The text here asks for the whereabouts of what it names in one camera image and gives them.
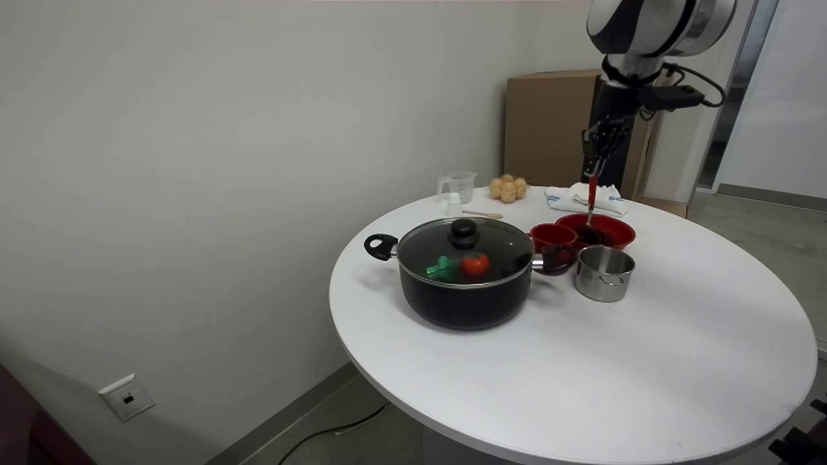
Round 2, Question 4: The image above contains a white desk maroon side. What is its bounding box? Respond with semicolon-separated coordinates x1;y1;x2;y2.
0;359;94;465

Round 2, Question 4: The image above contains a red bowl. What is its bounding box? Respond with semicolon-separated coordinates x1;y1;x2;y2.
553;213;639;253

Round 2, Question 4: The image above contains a black floor cable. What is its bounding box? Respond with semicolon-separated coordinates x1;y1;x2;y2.
274;399;390;465

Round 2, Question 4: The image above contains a red enamel mug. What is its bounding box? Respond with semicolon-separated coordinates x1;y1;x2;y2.
527;223;582;279

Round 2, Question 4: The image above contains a white towel blue print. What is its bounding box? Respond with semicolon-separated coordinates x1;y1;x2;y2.
544;181;628;217

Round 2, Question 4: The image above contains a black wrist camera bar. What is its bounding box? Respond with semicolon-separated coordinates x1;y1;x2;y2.
639;81;705;113

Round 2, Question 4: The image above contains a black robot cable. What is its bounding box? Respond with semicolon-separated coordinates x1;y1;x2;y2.
661;60;731;112

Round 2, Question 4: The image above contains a cardboard box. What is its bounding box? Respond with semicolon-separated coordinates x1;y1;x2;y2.
502;71;661;208

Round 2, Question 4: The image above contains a grey door frame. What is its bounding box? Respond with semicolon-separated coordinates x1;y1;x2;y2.
695;0;783;195

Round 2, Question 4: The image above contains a red toy tomato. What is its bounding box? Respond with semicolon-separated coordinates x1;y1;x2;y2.
457;252;497;283

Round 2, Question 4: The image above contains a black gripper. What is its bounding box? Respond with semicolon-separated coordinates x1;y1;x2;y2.
582;81;641;186

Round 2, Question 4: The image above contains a stainless steel cup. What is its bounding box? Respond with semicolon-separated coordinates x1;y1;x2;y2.
572;244;639;306

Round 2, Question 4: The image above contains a clear glass measuring cup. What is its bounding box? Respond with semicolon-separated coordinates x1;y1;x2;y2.
435;168;479;209

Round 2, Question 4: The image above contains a white wall outlet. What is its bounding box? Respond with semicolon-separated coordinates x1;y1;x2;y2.
97;372;159;423

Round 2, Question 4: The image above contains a green toy vegetable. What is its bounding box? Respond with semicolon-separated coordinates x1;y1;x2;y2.
424;253;461;285

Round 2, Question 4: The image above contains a glass pot lid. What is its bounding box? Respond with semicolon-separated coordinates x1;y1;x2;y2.
396;215;539;292

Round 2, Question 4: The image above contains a black chair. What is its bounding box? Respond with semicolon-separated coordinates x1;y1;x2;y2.
767;396;827;465

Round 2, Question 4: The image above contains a black cooking pot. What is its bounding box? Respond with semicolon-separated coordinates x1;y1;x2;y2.
363;230;548;334

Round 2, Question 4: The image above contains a red handled metal spoon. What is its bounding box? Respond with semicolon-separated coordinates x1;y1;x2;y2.
585;177;603;237

